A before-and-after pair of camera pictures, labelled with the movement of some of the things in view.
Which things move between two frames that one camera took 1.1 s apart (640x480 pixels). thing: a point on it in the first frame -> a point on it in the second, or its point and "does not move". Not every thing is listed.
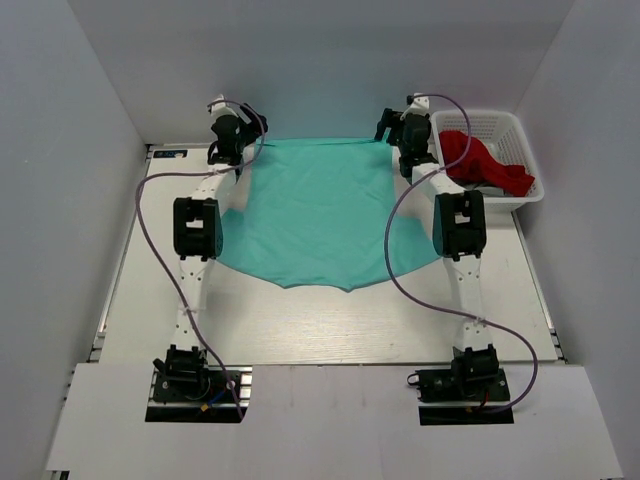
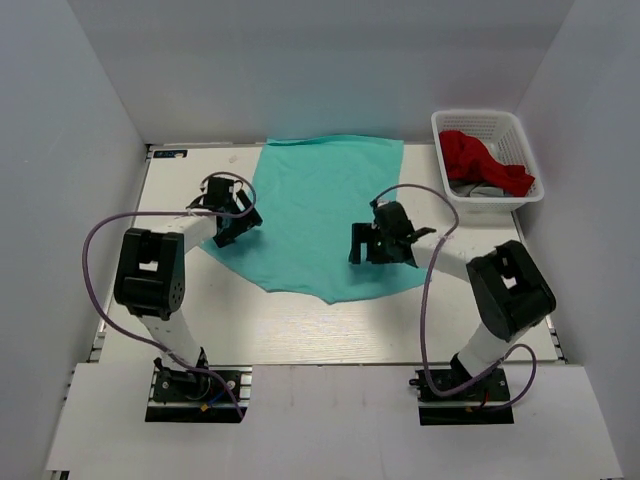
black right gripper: (389, 118) -> (365, 233)
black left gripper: (257, 126) -> (244, 224)
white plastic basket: (499, 131) does not move
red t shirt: (482, 166) does not move
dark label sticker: (170, 153) does not move
